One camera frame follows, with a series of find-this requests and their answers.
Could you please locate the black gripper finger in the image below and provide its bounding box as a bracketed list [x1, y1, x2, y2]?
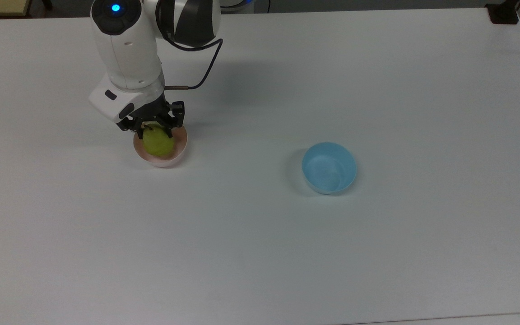
[116, 116, 144, 139]
[160, 101, 186, 139]

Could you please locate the yellow wooden board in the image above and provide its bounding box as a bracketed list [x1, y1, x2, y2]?
[0, 0, 33, 18]

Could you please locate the blue plastic bowl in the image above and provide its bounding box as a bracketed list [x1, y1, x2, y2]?
[302, 142, 358, 195]

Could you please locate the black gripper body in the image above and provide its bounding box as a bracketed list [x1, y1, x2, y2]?
[129, 92, 170, 124]

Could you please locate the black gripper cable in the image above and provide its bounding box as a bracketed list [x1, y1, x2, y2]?
[162, 38, 224, 90]

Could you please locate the pink plastic bowl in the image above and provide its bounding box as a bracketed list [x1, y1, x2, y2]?
[133, 125, 189, 168]

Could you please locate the green pear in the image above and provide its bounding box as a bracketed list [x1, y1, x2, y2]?
[142, 124, 175, 158]

